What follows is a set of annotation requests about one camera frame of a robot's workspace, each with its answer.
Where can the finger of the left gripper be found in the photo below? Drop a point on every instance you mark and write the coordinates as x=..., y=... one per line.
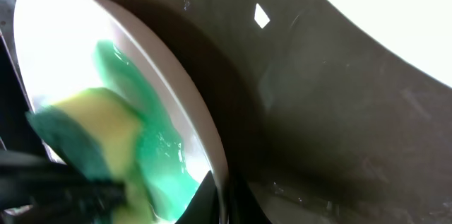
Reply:
x=36, y=190

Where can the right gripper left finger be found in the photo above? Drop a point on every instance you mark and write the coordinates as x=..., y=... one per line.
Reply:
x=204, y=207

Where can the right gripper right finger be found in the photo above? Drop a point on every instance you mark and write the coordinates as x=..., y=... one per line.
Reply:
x=243, y=208

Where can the green yellow sponge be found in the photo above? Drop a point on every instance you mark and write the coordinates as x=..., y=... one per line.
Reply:
x=96, y=131

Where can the white plate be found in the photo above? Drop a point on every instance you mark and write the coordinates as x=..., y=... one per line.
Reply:
x=67, y=46
x=418, y=31

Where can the large grey serving tray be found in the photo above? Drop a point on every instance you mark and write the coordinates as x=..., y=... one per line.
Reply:
x=304, y=97

